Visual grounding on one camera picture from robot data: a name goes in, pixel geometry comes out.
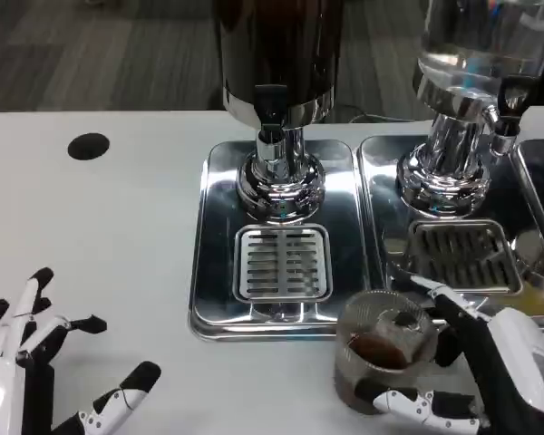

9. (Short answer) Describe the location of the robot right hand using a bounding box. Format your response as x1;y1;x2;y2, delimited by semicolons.
357;273;544;435

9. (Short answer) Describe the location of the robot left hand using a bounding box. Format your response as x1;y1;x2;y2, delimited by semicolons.
0;266;162;435

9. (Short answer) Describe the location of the clear ribbed glass cup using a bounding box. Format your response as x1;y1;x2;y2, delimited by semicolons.
334;289;439;416

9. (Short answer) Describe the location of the steel drip grid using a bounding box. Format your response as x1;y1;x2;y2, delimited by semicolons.
233;224;333;304
407;219;523;295

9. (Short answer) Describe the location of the clear drink dispenser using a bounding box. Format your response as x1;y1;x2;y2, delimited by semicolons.
396;0;544;219

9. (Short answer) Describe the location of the black tap lever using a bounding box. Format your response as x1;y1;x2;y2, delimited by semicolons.
496;75;539;136
253;84;287;130

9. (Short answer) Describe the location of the dark drink dispenser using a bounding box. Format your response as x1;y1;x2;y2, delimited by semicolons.
212;0;345;227

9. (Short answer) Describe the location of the black counter cable hole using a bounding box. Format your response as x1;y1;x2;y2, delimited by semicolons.
67;132;112;160

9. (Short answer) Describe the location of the thin cable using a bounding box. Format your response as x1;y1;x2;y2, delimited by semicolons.
344;104;421;124

